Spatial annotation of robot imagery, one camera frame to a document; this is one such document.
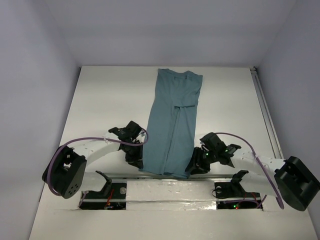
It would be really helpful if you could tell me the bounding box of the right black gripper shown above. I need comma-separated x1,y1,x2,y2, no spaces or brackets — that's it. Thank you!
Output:
184,146,218,175

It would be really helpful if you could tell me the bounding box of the teal t shirt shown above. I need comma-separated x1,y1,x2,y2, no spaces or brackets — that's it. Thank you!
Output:
142,69,203,178

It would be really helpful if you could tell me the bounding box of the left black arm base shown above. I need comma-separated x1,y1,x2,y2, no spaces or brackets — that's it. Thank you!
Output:
78,170,127,210

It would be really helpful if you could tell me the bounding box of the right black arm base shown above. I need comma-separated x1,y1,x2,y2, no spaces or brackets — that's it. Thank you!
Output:
211,170,263,210

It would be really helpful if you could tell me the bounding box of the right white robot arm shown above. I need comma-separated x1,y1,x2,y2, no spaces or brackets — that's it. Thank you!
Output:
185,132,320,212

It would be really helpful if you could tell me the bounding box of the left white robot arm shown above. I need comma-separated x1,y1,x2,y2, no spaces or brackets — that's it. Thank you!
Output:
42,121,149,199

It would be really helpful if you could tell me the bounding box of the aluminium front rail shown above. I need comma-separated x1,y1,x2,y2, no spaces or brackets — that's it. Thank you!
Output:
106,171,234,180

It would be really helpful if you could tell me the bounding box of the aluminium rail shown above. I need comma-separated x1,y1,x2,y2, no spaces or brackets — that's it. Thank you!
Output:
250,67,283,158
106,171,234,180

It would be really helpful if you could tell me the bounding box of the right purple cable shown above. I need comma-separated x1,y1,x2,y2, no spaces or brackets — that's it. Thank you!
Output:
214,132,285,210

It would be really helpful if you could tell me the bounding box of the purple cable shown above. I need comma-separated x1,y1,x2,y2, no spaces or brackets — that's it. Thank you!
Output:
214,132,285,210
46,128,150,208

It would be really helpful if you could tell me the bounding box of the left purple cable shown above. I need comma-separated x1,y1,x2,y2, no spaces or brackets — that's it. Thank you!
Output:
46,128,150,208

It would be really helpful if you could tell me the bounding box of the aluminium right side rail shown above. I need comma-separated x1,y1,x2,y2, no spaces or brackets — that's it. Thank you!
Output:
250,67,283,158

